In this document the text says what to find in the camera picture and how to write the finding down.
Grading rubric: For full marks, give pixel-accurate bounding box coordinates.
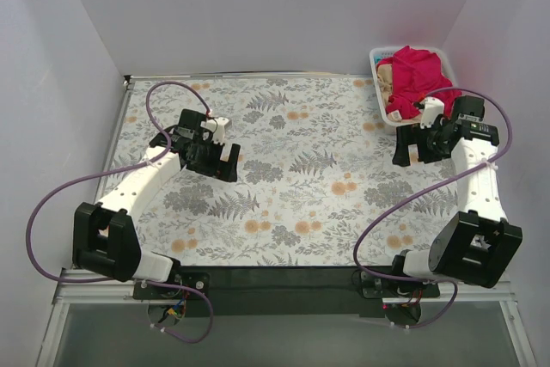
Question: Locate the pink t shirt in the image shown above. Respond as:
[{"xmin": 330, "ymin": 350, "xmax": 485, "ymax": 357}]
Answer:
[{"xmin": 376, "ymin": 46, "xmax": 453, "ymax": 105}]

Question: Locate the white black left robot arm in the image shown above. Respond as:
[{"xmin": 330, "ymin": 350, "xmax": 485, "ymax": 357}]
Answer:
[{"xmin": 72, "ymin": 109, "xmax": 241, "ymax": 298}]

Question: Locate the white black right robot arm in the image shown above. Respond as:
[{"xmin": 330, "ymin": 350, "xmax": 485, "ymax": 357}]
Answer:
[{"xmin": 388, "ymin": 95, "xmax": 523, "ymax": 296}]

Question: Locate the beige t shirt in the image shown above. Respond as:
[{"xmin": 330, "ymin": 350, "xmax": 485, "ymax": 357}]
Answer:
[{"xmin": 376, "ymin": 63, "xmax": 420, "ymax": 123}]

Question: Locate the white plastic basket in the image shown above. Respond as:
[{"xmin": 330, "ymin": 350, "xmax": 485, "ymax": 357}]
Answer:
[{"xmin": 370, "ymin": 46, "xmax": 457, "ymax": 135}]

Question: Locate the floral table mat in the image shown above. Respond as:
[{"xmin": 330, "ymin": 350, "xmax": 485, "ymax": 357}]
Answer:
[{"xmin": 99, "ymin": 76, "xmax": 457, "ymax": 266}]

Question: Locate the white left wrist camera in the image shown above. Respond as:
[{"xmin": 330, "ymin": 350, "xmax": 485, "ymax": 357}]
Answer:
[{"xmin": 200, "ymin": 117, "xmax": 232, "ymax": 145}]

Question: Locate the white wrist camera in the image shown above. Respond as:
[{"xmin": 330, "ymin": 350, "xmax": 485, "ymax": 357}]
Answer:
[
  {"xmin": 200, "ymin": 117, "xmax": 232, "ymax": 145},
  {"xmin": 414, "ymin": 96, "xmax": 444, "ymax": 129}
]

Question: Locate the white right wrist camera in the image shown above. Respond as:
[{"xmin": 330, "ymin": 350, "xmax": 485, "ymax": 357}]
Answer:
[{"xmin": 414, "ymin": 96, "xmax": 444, "ymax": 129}]

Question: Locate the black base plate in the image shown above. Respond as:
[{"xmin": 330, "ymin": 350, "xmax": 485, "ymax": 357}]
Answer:
[{"xmin": 131, "ymin": 266, "xmax": 442, "ymax": 319}]

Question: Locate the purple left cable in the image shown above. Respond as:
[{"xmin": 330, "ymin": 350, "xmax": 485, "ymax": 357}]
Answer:
[{"xmin": 26, "ymin": 82, "xmax": 215, "ymax": 345}]

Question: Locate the purple cable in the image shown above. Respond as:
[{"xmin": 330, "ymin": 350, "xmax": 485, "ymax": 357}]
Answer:
[
  {"xmin": 26, "ymin": 82, "xmax": 215, "ymax": 345},
  {"xmin": 352, "ymin": 86, "xmax": 515, "ymax": 330}
]

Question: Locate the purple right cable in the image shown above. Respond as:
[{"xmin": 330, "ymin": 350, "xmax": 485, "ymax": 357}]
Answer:
[{"xmin": 352, "ymin": 86, "xmax": 515, "ymax": 330}]

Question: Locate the aluminium frame rail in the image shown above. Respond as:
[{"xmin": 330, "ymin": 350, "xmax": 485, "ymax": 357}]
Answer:
[{"xmin": 55, "ymin": 272, "xmax": 516, "ymax": 303}]

